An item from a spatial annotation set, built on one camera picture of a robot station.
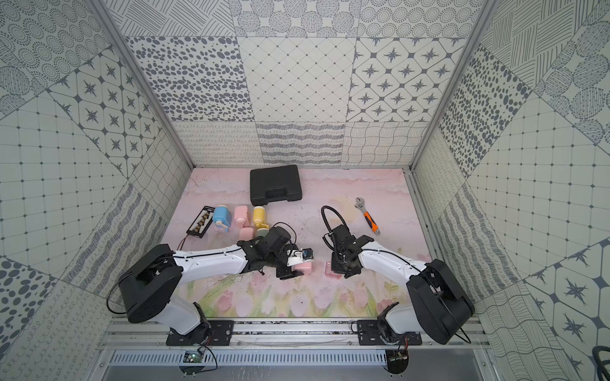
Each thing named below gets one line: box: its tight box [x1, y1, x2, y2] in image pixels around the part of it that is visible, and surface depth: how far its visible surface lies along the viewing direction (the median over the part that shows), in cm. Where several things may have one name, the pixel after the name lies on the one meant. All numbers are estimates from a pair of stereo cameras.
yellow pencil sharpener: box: [252, 205, 271, 230], surface depth 97 cm
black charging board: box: [185, 205, 216, 239], surface depth 100 cm
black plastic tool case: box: [249, 164, 303, 208], surface depth 109 cm
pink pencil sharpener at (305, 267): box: [293, 261, 314, 277], surface depth 83 cm
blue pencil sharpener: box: [212, 204, 232, 234], surface depth 97 cm
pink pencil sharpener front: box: [234, 204, 251, 228], surface depth 97 cm
